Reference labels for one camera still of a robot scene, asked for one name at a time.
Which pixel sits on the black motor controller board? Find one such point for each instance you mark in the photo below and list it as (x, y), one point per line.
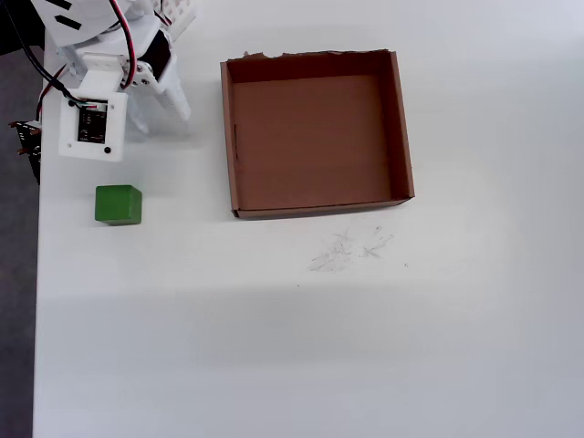
(28, 146)

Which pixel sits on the green cube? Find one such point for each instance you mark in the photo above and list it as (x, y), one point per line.
(117, 204)

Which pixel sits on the brown cardboard box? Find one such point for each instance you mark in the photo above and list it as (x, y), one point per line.
(315, 141)

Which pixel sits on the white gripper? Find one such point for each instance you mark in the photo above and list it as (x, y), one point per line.
(170, 93)

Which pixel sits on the red white servo lead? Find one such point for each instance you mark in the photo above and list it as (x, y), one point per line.
(40, 102)

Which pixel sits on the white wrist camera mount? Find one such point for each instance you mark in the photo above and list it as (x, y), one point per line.
(93, 123)

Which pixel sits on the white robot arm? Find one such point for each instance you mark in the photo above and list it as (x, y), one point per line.
(82, 18)

